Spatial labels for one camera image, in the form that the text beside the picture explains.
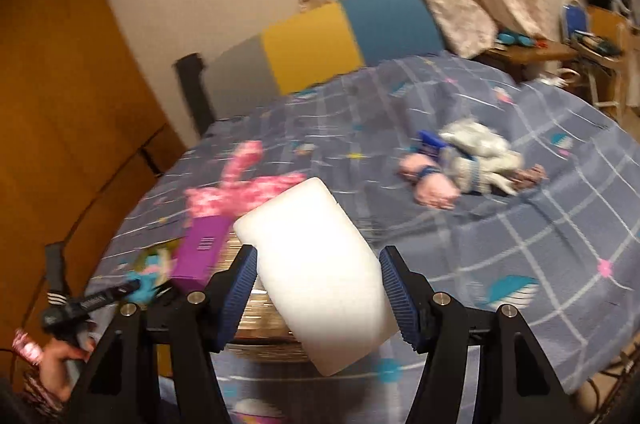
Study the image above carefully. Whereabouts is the yellow sponge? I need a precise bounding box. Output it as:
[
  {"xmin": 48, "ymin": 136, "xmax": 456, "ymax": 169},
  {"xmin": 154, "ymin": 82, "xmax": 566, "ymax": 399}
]
[{"xmin": 142, "ymin": 245, "xmax": 177, "ymax": 264}]

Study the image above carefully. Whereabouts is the pink photo card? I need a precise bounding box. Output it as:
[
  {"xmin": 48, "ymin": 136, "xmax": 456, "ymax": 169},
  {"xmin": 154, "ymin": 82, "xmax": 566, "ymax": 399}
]
[{"xmin": 12, "ymin": 329, "xmax": 44, "ymax": 366}]

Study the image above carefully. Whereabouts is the blue plush toy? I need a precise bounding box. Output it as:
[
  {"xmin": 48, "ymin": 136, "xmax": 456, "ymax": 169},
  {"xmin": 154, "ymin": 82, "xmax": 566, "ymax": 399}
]
[{"xmin": 125, "ymin": 260, "xmax": 173, "ymax": 305}]

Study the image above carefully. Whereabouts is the black rolled mat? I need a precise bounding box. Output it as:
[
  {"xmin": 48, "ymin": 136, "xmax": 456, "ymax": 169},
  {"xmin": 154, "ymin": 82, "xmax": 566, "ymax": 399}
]
[{"xmin": 175, "ymin": 53, "xmax": 216, "ymax": 137}]

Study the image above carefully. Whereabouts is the plaid printed bedsheet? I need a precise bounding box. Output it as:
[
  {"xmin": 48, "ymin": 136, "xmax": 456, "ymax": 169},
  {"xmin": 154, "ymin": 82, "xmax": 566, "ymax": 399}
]
[{"xmin": 95, "ymin": 54, "xmax": 640, "ymax": 424}]

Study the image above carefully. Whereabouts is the grey yellow blue headboard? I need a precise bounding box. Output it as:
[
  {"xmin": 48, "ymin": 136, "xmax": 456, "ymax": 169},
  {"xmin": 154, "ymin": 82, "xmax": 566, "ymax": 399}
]
[{"xmin": 205, "ymin": 0, "xmax": 446, "ymax": 97}]

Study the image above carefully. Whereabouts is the purple cardboard box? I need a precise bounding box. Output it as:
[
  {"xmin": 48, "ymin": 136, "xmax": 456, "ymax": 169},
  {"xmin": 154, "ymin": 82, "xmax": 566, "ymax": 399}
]
[{"xmin": 171, "ymin": 213, "xmax": 236, "ymax": 292}]

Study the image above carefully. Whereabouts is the pink spotted plush rabbit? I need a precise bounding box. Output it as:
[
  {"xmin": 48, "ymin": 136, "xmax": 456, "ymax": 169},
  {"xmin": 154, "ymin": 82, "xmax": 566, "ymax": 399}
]
[{"xmin": 185, "ymin": 140, "xmax": 307, "ymax": 222}]

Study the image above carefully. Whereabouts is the teal toy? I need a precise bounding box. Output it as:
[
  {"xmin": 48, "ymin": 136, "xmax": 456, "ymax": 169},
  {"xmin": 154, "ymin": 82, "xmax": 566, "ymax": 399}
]
[{"xmin": 495, "ymin": 31, "xmax": 534, "ymax": 48}]

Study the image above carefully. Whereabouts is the person's left hand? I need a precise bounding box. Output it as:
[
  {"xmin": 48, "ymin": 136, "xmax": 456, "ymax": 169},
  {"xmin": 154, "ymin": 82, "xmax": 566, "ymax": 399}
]
[{"xmin": 37, "ymin": 336, "xmax": 97, "ymax": 402}]

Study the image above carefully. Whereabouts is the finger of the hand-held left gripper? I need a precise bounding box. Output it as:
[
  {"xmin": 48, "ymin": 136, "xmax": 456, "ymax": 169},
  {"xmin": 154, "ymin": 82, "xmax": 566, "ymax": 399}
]
[
  {"xmin": 45, "ymin": 242, "xmax": 69, "ymax": 301},
  {"xmin": 85, "ymin": 280, "xmax": 142, "ymax": 307}
]

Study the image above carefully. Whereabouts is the small blue packet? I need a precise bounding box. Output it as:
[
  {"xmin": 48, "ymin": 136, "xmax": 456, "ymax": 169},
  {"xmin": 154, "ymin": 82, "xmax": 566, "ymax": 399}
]
[{"xmin": 419, "ymin": 130, "xmax": 447, "ymax": 155}]

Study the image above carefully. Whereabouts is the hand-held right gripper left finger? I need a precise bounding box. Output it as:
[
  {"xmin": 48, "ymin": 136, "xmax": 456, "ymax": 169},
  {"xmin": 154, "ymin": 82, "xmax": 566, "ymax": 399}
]
[{"xmin": 70, "ymin": 245, "xmax": 258, "ymax": 424}]

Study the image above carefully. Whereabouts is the wooden desk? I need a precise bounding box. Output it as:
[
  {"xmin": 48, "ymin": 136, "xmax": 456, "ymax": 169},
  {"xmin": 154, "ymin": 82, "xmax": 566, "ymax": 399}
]
[{"xmin": 575, "ymin": 4, "xmax": 640, "ymax": 110}]

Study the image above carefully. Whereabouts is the wooden wardrobe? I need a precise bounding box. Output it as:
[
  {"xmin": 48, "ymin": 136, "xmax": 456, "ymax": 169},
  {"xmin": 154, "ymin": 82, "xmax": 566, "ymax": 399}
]
[{"xmin": 0, "ymin": 0, "xmax": 188, "ymax": 395}]

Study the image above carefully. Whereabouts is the white foam block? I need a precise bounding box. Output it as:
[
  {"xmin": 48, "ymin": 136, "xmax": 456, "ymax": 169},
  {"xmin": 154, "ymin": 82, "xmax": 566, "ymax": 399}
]
[{"xmin": 234, "ymin": 176, "xmax": 401, "ymax": 377}]

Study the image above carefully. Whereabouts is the dark red cloth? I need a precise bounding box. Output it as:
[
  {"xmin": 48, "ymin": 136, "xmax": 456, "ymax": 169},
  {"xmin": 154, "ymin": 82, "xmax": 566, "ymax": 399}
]
[{"xmin": 515, "ymin": 164, "xmax": 549, "ymax": 186}]

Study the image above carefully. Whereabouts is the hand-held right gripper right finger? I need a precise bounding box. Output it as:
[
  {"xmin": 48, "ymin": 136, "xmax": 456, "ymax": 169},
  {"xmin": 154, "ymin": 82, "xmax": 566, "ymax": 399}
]
[{"xmin": 379, "ymin": 246, "xmax": 576, "ymax": 424}]

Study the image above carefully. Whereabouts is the wooden side table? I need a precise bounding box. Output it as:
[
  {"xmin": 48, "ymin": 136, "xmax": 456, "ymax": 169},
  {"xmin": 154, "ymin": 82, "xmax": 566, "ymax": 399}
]
[{"xmin": 475, "ymin": 39, "xmax": 576, "ymax": 80}]

